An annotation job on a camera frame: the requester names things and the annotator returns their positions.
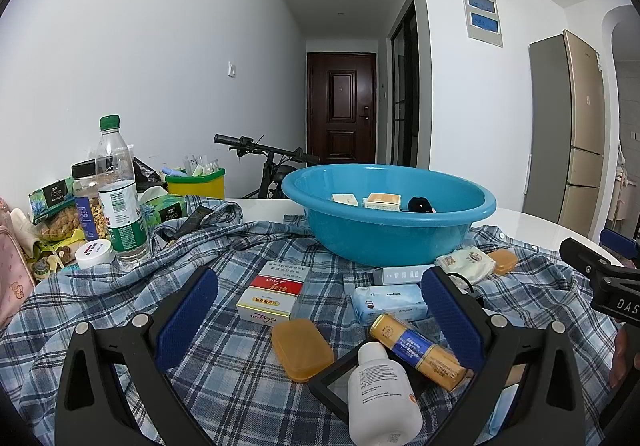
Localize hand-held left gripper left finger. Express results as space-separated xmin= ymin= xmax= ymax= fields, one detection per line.
xmin=54 ymin=266 xmax=221 ymax=446

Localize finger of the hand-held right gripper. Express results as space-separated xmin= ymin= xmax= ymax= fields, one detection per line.
xmin=559 ymin=237 xmax=626 ymax=287
xmin=599 ymin=227 xmax=640 ymax=272

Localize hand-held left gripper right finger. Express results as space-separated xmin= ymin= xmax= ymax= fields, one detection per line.
xmin=420 ymin=266 xmax=591 ymax=446

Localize light blue packet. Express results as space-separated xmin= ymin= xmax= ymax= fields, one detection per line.
xmin=489 ymin=383 xmax=522 ymax=432

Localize white plastic bottle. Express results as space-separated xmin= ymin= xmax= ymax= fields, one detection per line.
xmin=347 ymin=341 xmax=424 ymax=446

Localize blue plastic basin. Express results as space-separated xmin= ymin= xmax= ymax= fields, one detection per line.
xmin=281 ymin=163 xmax=497 ymax=267

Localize amber soap case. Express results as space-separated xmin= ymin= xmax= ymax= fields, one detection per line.
xmin=487 ymin=247 xmax=520 ymax=275
xmin=270 ymin=318 xmax=335 ymax=383

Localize person's right hand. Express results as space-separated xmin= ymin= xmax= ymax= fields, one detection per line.
xmin=609 ymin=326 xmax=640 ymax=389

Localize gold and blue tube box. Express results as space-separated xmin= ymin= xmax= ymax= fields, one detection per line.
xmin=369 ymin=312 xmax=473 ymax=393

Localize white tissue packet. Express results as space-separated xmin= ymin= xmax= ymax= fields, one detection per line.
xmin=434 ymin=245 xmax=497 ymax=284

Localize light blue wipes pack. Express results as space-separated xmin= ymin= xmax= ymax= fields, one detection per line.
xmin=351 ymin=282 xmax=432 ymax=325

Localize beige hanging garment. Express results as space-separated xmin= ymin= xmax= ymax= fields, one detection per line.
xmin=614 ymin=139 xmax=633 ymax=222

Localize long grey box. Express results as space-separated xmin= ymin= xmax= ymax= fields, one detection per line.
xmin=372 ymin=265 xmax=437 ymax=286

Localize blue plaid shirt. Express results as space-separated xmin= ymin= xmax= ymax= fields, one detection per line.
xmin=0 ymin=196 xmax=621 ymax=446

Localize red and white box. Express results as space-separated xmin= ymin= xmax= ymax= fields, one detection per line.
xmin=236 ymin=260 xmax=313 ymax=327

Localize black tube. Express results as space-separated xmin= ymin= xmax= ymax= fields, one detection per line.
xmin=177 ymin=205 xmax=215 ymax=236

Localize open green tissue pack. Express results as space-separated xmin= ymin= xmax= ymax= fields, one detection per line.
xmin=137 ymin=183 xmax=188 ymax=227

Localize white jar lid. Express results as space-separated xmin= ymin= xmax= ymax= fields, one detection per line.
xmin=75 ymin=240 xmax=115 ymax=270

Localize gold refrigerator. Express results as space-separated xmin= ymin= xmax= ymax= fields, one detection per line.
xmin=520 ymin=30 xmax=621 ymax=242

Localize clear green-capped water bottle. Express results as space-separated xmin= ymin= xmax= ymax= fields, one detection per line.
xmin=95 ymin=115 xmax=152 ymax=273

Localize yellow and green container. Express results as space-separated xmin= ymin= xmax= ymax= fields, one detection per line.
xmin=165 ymin=167 xmax=226 ymax=199

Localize orange and cream box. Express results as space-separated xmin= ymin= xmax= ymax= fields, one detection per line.
xmin=363 ymin=193 xmax=402 ymax=211

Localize black-lidded nut jar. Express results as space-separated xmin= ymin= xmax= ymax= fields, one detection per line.
xmin=71 ymin=159 xmax=112 ymax=239

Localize yellow green snack wrappers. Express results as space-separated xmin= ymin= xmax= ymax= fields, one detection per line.
xmin=30 ymin=233 xmax=88 ymax=277

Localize black plastic bag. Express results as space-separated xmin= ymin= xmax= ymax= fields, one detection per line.
xmin=131 ymin=156 xmax=162 ymax=192

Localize bunch of clear sachets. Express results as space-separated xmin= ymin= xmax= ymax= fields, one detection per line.
xmin=182 ymin=153 xmax=221 ymax=176

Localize black bicycle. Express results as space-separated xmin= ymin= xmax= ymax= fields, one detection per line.
xmin=214 ymin=133 xmax=321 ymax=199

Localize pink bag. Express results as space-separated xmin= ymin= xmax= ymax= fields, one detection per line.
xmin=0 ymin=199 xmax=36 ymax=327

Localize dark brown entrance door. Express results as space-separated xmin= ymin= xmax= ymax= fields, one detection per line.
xmin=306 ymin=52 xmax=377 ymax=164

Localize black-framed glass sliding door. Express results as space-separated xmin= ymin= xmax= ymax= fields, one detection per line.
xmin=387 ymin=0 xmax=420 ymax=167

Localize black cable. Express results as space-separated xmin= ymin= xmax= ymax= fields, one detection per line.
xmin=442 ymin=271 xmax=476 ymax=297

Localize black square frame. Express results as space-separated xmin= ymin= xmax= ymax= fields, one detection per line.
xmin=307 ymin=343 xmax=436 ymax=424

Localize grey wall panel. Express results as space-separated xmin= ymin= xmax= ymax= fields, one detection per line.
xmin=460 ymin=0 xmax=502 ymax=47

